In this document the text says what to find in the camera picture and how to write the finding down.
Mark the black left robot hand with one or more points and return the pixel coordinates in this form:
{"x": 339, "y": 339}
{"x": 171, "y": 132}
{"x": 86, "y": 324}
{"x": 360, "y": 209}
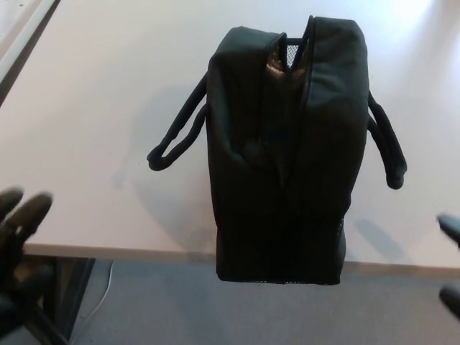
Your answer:
{"x": 28, "y": 212}

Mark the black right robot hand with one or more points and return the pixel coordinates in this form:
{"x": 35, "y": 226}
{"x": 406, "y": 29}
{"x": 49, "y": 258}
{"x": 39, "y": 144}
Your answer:
{"x": 451, "y": 226}

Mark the black fabric lunch bag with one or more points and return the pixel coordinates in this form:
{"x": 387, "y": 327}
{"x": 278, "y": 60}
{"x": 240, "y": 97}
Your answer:
{"x": 287, "y": 161}

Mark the black upright desk leg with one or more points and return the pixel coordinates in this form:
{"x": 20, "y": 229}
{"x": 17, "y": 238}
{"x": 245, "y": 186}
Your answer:
{"x": 75, "y": 287}

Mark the neighbouring white desk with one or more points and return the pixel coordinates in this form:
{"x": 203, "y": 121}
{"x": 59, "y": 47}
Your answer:
{"x": 14, "y": 21}

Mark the black diagonal metal bar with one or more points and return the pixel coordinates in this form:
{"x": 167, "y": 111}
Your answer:
{"x": 50, "y": 328}

